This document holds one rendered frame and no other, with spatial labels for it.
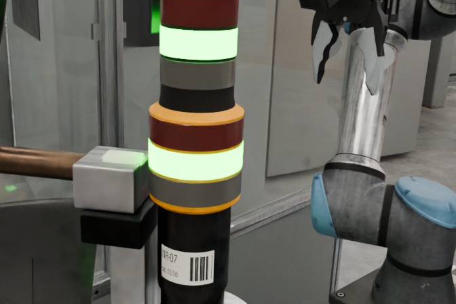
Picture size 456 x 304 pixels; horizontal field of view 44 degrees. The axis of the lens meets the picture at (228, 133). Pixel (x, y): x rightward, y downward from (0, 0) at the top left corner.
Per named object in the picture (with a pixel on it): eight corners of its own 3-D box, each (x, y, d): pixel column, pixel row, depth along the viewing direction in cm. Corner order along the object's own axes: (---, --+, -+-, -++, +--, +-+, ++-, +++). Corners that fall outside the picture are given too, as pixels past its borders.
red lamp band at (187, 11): (150, 25, 23) (150, -6, 23) (172, 17, 26) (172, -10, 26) (231, 30, 23) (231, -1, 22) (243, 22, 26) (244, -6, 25)
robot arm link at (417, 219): (454, 277, 97) (467, 204, 93) (374, 260, 101) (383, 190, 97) (454, 245, 107) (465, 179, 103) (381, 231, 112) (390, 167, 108)
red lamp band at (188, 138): (135, 146, 24) (135, 119, 24) (163, 120, 28) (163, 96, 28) (235, 156, 24) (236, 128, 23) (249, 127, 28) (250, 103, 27)
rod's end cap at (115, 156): (96, 157, 26) (137, 161, 26) (111, 144, 28) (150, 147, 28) (97, 197, 27) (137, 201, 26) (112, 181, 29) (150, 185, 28)
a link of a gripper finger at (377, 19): (395, 53, 74) (380, -13, 74) (389, 53, 73) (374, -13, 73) (364, 61, 78) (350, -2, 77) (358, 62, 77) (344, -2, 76)
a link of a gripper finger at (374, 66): (409, 87, 78) (395, 22, 78) (387, 92, 74) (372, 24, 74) (389, 91, 81) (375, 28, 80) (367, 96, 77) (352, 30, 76)
